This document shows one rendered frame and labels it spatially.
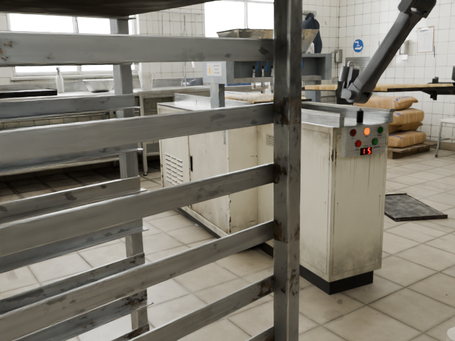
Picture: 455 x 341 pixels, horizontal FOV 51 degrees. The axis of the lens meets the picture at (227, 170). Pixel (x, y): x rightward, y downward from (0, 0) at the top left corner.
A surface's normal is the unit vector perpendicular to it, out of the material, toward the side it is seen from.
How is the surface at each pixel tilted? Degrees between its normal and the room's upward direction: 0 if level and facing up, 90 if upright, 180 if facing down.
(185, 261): 90
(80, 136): 90
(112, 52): 90
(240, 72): 90
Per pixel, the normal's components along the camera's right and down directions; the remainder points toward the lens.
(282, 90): -0.73, 0.16
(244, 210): 0.43, 0.18
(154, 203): 0.68, 0.14
